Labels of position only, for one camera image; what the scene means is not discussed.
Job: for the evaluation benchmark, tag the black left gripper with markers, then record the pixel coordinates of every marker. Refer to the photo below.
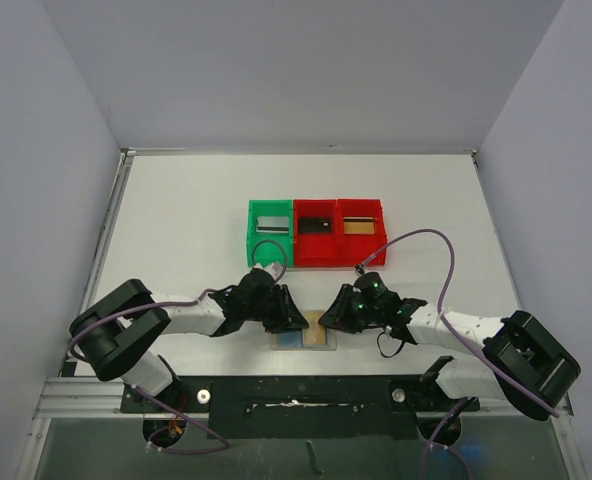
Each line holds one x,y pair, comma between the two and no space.
280,307

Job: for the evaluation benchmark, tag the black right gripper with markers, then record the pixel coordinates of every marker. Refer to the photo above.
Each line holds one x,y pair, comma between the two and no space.
352,310

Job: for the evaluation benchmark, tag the beige leather card holder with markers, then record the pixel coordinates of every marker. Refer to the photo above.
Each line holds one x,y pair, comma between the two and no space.
292,340

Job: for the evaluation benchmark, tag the gold VIP card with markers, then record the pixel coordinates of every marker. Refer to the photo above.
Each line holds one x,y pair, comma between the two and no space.
316,336

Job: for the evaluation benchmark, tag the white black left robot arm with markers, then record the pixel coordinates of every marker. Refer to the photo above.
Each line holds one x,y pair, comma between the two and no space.
114,336

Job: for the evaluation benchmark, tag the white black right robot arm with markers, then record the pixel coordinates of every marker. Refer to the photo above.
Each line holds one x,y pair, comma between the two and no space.
523,363

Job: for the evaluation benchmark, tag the black card in red bin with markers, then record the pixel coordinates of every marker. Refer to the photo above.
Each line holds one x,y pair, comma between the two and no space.
315,225

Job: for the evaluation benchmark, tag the silver card in green bin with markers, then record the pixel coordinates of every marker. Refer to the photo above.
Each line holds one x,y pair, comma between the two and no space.
272,224

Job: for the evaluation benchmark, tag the green plastic bin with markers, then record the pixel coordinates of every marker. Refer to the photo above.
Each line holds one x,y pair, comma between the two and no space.
268,248

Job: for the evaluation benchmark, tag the red middle plastic bin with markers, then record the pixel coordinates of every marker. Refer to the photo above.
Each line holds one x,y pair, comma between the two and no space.
315,236

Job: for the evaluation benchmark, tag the red plastic bin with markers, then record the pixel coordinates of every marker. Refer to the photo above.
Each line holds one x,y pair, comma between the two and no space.
315,236
354,249

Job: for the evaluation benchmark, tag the red right plastic bin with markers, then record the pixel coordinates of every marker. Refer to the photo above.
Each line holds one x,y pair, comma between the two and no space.
354,249

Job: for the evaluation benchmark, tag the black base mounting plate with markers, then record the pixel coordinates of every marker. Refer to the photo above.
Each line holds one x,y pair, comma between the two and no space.
311,407

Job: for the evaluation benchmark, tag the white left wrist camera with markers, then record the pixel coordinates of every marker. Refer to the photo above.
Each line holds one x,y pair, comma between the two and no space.
275,269

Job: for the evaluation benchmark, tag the aluminium frame rail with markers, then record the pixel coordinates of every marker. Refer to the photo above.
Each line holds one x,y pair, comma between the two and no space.
79,398

